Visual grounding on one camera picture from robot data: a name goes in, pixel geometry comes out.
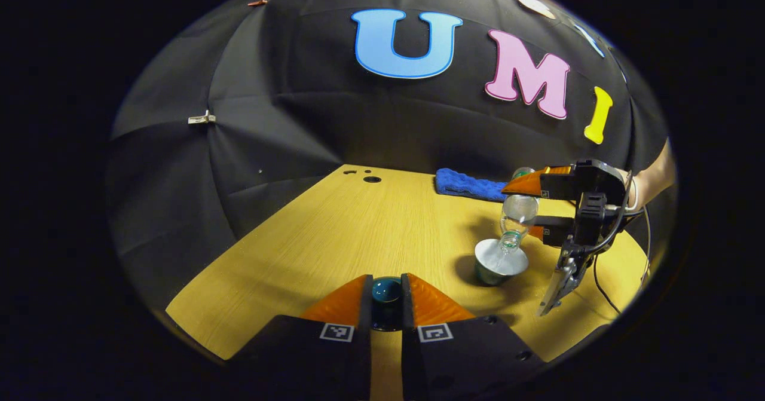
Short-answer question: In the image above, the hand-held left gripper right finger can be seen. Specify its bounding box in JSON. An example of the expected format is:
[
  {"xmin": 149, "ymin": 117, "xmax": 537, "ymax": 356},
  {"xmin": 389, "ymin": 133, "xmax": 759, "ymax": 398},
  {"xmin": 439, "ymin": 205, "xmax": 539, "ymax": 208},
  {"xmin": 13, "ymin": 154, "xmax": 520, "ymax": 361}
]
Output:
[{"xmin": 400, "ymin": 273, "xmax": 546, "ymax": 400}]

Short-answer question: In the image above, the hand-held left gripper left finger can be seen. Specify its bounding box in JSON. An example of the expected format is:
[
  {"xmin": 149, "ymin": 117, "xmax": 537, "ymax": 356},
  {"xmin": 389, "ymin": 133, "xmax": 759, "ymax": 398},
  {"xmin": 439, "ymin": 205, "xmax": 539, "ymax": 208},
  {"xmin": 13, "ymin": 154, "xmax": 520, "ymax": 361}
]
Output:
[{"xmin": 230, "ymin": 274, "xmax": 374, "ymax": 400}]

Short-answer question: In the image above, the clear plastic water bottle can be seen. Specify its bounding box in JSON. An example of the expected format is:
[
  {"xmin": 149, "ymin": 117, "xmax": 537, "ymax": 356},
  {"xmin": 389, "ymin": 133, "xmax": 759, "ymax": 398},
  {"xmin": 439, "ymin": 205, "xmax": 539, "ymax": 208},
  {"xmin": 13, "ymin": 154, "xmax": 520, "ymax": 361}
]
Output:
[{"xmin": 499, "ymin": 167, "xmax": 542, "ymax": 257}]

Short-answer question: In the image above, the dark teal teacup lid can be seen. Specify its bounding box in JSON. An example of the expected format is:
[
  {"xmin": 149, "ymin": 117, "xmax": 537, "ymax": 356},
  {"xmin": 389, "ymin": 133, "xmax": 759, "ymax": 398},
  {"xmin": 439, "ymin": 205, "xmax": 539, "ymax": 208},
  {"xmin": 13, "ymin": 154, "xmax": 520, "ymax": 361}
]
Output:
[{"xmin": 371, "ymin": 276, "xmax": 404, "ymax": 332}]

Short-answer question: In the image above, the teal teacup white inside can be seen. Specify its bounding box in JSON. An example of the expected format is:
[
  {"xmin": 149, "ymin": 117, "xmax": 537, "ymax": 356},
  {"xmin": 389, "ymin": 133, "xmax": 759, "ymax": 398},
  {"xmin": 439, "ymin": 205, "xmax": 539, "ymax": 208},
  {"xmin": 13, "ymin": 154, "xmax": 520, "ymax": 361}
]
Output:
[{"xmin": 474, "ymin": 238, "xmax": 530, "ymax": 286}]

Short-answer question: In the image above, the blue folded towel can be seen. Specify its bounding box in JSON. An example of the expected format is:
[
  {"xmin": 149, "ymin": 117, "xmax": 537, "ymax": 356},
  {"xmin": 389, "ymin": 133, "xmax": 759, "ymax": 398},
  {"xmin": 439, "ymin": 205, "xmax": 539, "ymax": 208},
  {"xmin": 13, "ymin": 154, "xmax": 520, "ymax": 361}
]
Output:
[{"xmin": 434, "ymin": 168, "xmax": 509, "ymax": 203}]

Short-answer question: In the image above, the black backdrop cloth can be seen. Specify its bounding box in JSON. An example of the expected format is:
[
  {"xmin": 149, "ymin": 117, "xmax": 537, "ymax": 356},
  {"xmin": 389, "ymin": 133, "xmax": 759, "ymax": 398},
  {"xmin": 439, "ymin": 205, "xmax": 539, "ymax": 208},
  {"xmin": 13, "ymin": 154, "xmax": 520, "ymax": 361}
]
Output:
[{"xmin": 106, "ymin": 0, "xmax": 670, "ymax": 318}]

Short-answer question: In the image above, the black cable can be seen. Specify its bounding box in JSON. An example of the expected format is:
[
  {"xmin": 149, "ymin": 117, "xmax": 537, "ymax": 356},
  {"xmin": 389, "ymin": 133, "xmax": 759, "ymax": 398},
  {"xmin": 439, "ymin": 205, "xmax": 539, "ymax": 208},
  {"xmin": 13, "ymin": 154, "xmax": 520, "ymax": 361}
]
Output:
[{"xmin": 592, "ymin": 174, "xmax": 653, "ymax": 316}]

